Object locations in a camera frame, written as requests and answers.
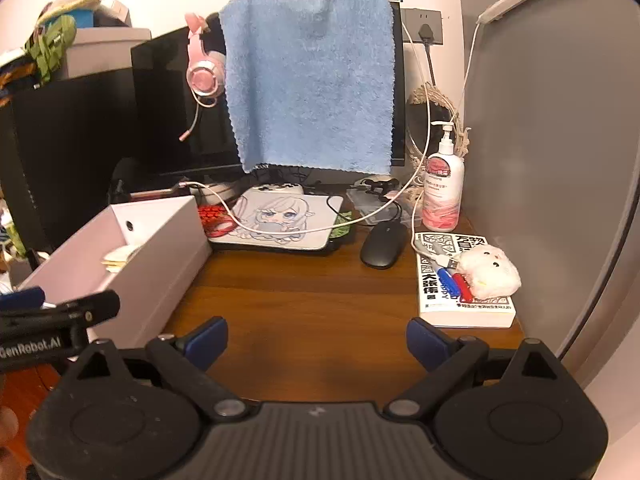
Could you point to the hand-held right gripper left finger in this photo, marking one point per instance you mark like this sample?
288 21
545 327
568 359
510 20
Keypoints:
207 344

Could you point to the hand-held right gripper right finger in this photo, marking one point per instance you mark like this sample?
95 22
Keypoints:
426 344

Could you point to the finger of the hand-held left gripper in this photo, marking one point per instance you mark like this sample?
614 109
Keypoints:
85 307
21 298

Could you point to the person's left hand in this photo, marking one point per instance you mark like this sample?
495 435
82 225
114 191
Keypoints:
6 425

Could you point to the white paperback book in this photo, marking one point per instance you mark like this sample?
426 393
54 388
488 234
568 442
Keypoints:
434 294

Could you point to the cream folded sheet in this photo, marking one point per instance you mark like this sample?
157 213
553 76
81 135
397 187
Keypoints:
120 257

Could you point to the blue marker pen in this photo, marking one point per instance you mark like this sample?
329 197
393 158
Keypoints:
446 281

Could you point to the red marker pen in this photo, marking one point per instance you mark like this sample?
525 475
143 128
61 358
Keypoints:
462 287

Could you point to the white cardboard box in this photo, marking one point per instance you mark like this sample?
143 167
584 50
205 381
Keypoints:
165 270

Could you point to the white plush toy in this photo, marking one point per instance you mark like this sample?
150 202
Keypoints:
491 270

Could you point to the black computer mouse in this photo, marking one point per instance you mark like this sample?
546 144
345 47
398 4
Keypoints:
384 245

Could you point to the red patterned accessory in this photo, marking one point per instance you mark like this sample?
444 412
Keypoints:
212 217

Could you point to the cartoon print mouse pad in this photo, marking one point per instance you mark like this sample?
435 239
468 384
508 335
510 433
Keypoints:
295 232

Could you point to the green patterned mat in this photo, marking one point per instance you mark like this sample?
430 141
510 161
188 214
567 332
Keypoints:
342 227

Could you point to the black computer tower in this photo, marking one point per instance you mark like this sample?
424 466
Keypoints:
65 160

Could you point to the white pink pump bottle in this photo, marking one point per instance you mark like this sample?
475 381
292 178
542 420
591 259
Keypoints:
442 195

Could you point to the clear plastic case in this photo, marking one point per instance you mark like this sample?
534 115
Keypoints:
360 200

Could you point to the black hair clip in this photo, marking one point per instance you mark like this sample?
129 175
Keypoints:
378 185

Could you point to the white game controller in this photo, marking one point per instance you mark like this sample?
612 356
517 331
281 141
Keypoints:
277 189

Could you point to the black computer monitor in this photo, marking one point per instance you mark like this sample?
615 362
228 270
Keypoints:
167 110

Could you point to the grey side panel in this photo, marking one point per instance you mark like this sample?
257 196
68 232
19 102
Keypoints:
540 160

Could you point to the green plush toy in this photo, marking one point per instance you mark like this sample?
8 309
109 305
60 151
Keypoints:
52 42

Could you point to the grey storage box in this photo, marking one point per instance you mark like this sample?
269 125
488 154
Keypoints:
100 50

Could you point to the pink cat-ear headset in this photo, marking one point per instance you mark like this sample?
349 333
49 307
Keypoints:
202 77

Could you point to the blue fluffy towel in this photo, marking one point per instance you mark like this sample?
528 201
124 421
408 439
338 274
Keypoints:
305 85

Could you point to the straw woven item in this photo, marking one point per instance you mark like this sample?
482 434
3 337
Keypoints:
75 4

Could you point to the grey wall socket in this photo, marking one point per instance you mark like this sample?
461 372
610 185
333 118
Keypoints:
414 19

